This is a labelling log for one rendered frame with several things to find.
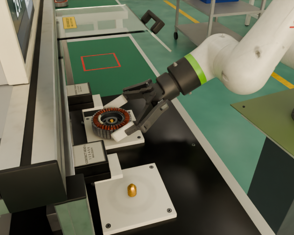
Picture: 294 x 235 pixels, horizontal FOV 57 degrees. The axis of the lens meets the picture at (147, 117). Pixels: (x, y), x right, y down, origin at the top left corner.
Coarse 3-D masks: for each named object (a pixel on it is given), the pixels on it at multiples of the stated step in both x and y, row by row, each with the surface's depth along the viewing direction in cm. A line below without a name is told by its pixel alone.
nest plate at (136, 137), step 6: (132, 114) 83; (90, 120) 81; (132, 120) 81; (90, 126) 78; (90, 132) 76; (138, 132) 76; (90, 138) 74; (96, 138) 74; (102, 138) 74; (126, 138) 74; (132, 138) 74; (138, 138) 74; (108, 144) 72; (114, 144) 72; (120, 144) 72; (126, 144) 73; (132, 144) 74
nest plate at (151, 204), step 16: (128, 176) 63; (144, 176) 63; (160, 176) 63; (96, 192) 59; (112, 192) 59; (144, 192) 59; (160, 192) 59; (112, 208) 56; (128, 208) 56; (144, 208) 56; (160, 208) 56; (112, 224) 53; (128, 224) 53; (144, 224) 54
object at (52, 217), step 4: (52, 204) 52; (48, 208) 51; (52, 208) 51; (48, 212) 50; (52, 212) 50; (48, 216) 50; (52, 216) 50; (56, 216) 51; (48, 220) 51; (52, 220) 51; (56, 220) 51; (52, 224) 52; (56, 224) 52; (52, 228) 52; (56, 228) 53; (60, 228) 53
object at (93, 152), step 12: (84, 144) 51; (96, 144) 51; (84, 156) 49; (96, 156) 49; (108, 156) 54; (84, 168) 47; (96, 168) 47; (108, 168) 48; (120, 168) 52; (84, 180) 48; (96, 180) 49; (108, 180) 50
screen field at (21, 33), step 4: (24, 12) 37; (24, 16) 36; (24, 20) 36; (24, 24) 35; (20, 28) 31; (24, 28) 34; (20, 32) 31; (24, 32) 34; (20, 36) 30; (20, 40) 30; (20, 44) 30
